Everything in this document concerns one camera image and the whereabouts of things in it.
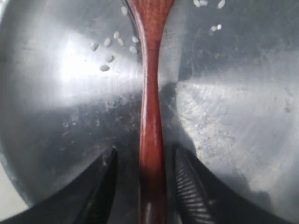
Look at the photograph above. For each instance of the round steel plate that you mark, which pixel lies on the round steel plate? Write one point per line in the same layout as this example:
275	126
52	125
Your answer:
71	86

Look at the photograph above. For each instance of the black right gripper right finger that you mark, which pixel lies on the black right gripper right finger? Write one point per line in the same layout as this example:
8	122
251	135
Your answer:
202	198

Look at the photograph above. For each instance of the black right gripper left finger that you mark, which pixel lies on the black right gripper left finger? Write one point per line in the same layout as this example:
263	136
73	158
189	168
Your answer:
87	199

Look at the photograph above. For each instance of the red-brown wooden spoon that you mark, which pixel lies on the red-brown wooden spoon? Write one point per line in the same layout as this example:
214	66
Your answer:
150	17

